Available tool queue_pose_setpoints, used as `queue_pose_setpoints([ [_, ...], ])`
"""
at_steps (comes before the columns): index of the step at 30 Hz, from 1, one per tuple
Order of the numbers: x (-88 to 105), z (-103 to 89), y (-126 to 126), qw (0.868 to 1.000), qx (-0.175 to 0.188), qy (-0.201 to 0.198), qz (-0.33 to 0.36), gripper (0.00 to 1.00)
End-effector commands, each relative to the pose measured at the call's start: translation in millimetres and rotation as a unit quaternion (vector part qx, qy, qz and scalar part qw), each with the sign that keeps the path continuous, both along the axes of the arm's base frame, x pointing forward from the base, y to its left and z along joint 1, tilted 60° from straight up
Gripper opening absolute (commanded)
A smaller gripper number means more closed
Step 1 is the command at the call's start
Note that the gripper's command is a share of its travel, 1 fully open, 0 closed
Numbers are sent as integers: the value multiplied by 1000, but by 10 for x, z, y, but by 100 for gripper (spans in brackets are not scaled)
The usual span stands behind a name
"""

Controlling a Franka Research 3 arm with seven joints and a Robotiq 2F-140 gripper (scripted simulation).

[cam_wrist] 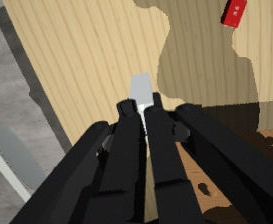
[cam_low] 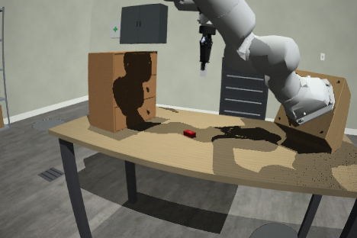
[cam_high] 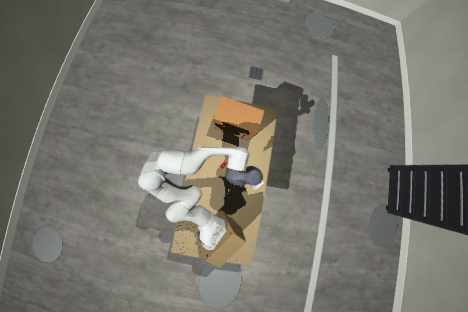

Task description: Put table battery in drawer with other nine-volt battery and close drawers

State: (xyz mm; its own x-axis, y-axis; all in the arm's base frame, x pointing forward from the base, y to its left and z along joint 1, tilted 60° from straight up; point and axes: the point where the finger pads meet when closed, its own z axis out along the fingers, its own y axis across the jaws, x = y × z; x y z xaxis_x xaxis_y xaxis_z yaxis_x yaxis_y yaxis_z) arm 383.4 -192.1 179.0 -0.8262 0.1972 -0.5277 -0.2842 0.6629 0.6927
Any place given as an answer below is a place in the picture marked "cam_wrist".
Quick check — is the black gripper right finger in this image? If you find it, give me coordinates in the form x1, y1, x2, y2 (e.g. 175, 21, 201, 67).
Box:
140, 72, 273, 224

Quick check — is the red nine-volt battery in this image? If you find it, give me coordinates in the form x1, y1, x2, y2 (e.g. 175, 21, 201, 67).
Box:
220, 0, 247, 28

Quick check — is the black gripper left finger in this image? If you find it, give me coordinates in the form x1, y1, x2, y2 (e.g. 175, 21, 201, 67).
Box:
9, 74, 148, 224

